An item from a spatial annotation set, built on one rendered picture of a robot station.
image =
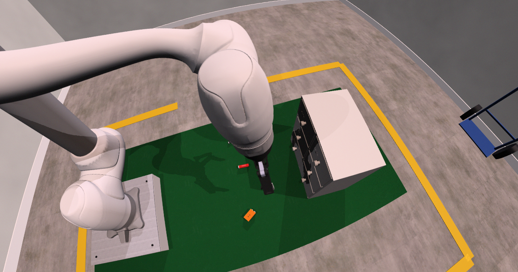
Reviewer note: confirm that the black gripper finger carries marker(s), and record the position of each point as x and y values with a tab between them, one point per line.
264	177

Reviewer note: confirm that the small grey chest of drawers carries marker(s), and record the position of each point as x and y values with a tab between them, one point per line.
349	148

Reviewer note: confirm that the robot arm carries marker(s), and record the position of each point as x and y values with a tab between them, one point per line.
233	90

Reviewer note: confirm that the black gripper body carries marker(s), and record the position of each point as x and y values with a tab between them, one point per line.
260	158

